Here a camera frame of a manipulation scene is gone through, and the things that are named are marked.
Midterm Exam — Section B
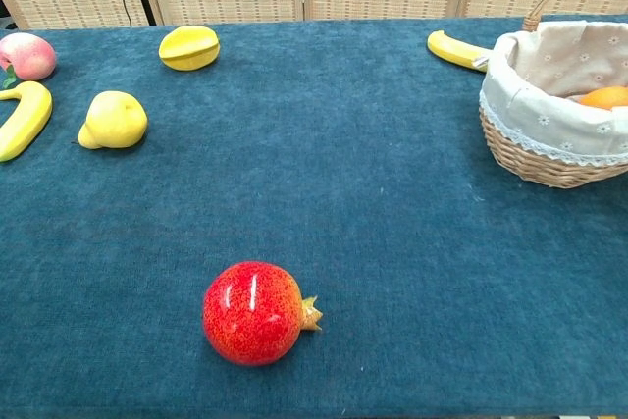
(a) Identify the yellow toy starfruit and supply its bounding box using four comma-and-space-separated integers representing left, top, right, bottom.
158, 25, 222, 73

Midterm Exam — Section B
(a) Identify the pink toy peach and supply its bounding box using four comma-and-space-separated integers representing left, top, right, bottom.
0, 31, 58, 91

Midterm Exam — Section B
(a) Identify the yellow toy pear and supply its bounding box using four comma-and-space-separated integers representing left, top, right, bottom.
77, 90, 149, 151

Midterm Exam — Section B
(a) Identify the red toy pomegranate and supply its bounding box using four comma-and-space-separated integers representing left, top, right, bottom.
202, 260, 325, 367

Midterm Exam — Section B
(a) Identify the orange toy orange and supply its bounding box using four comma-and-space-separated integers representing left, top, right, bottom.
578, 85, 628, 111

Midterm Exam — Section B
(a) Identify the yellow toy banana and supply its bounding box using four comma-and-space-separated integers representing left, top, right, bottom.
426, 29, 493, 74
0, 80, 54, 164

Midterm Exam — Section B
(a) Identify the blue table cloth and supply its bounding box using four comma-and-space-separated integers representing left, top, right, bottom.
0, 14, 628, 419

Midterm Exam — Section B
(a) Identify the wicker basket with cloth liner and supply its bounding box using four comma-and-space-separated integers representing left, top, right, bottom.
478, 0, 628, 189

